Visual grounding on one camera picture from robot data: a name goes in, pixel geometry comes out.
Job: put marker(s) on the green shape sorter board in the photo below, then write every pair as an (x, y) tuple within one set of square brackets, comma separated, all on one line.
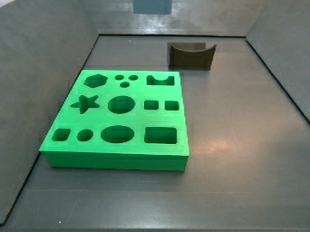
[(122, 121)]

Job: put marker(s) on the blue-grey panel on back wall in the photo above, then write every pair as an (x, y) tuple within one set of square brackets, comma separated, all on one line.
[(152, 7)]

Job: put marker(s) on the dark concave-top block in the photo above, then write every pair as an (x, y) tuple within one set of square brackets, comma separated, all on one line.
[(190, 56)]

